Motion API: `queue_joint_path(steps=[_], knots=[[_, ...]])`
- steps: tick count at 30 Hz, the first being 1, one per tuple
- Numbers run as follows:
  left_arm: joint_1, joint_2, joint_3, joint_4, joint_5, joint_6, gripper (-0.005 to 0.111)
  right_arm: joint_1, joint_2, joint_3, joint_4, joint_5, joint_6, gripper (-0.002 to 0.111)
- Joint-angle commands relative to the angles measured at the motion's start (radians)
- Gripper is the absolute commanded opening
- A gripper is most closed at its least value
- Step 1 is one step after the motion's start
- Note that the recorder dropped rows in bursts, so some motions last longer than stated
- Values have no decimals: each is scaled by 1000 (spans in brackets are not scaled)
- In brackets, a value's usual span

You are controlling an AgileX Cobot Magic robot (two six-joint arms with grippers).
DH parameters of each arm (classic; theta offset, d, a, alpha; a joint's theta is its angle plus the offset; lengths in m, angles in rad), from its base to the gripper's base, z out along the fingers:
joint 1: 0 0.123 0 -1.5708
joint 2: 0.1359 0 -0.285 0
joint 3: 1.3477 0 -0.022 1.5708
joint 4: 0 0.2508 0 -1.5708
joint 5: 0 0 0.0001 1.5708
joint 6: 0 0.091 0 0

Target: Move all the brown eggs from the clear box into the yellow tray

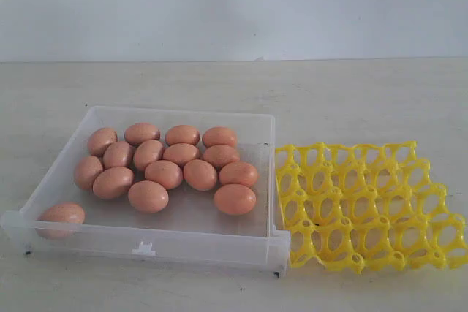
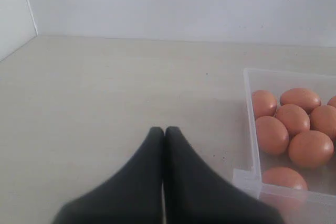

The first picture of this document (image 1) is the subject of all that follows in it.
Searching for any brown egg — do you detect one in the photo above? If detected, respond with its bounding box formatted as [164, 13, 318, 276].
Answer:
[184, 159, 217, 191]
[87, 127, 118, 157]
[214, 184, 257, 216]
[92, 167, 135, 200]
[124, 123, 160, 147]
[201, 145, 241, 171]
[102, 141, 135, 169]
[128, 180, 169, 213]
[202, 126, 238, 148]
[219, 161, 258, 187]
[133, 140, 164, 171]
[144, 160, 184, 190]
[73, 156, 104, 191]
[165, 125, 200, 146]
[162, 143, 200, 168]

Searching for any yellow plastic egg rack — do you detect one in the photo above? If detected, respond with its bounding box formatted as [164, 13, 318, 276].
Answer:
[276, 141, 467, 273]

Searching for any clear plastic tray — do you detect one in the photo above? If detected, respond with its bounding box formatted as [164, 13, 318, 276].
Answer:
[1, 106, 290, 276]

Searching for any brown egg front left corner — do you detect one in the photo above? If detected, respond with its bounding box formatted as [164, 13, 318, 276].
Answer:
[37, 202, 86, 240]

